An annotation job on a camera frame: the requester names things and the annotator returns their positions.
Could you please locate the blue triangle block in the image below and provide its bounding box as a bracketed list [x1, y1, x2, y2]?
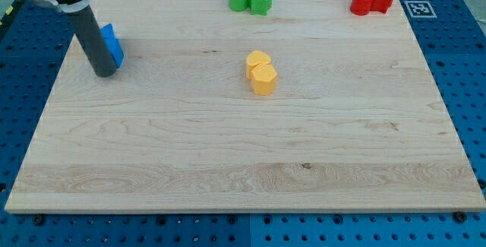
[100, 24, 115, 40]

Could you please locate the white fiducial marker tag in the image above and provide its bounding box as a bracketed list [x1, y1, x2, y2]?
[404, 0, 437, 18]

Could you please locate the black bolt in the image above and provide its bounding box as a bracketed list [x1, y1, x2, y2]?
[453, 211, 468, 223]
[32, 214, 46, 226]

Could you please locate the yellow hexagon block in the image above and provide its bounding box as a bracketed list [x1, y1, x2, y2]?
[250, 64, 278, 96]

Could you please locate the red cylinder block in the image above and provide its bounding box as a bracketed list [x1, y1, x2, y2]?
[350, 0, 374, 16]

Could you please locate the green star block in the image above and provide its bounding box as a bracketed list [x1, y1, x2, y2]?
[250, 0, 273, 16]

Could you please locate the black bolt left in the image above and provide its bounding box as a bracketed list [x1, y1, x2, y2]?
[32, 214, 46, 226]

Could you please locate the wooden board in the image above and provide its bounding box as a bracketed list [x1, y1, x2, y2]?
[5, 0, 485, 214]

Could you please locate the black bolt right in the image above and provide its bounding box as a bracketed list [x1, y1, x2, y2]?
[453, 211, 468, 223]

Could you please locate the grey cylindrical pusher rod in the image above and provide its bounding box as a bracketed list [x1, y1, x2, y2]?
[68, 5, 117, 78]

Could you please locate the blue cube block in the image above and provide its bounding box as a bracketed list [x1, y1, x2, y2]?
[105, 38, 125, 68]

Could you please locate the yellow heart block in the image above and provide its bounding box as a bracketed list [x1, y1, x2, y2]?
[245, 50, 272, 78]

